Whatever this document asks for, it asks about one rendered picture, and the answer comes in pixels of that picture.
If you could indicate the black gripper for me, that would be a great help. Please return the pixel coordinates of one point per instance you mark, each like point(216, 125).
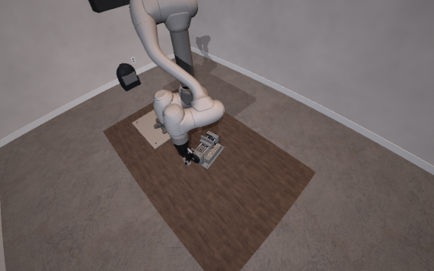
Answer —
point(185, 150)

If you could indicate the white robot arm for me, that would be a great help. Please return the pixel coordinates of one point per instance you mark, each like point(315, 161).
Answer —
point(173, 118)

